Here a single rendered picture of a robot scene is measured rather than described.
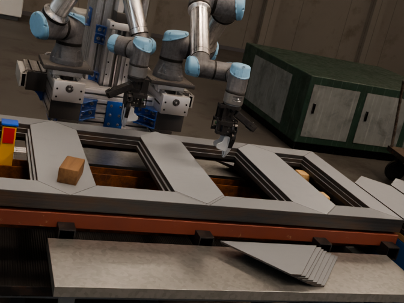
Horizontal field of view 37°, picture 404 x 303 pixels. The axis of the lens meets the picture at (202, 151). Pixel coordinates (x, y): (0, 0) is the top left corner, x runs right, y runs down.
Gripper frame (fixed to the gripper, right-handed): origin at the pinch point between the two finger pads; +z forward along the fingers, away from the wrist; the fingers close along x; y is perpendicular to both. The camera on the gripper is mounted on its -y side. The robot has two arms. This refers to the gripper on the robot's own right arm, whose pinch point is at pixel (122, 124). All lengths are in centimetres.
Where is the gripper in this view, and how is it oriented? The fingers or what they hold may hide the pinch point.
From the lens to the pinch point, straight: 243.6
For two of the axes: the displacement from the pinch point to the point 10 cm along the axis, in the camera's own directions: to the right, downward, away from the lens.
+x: -3.0, -3.5, 8.9
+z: -2.2, 9.3, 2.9
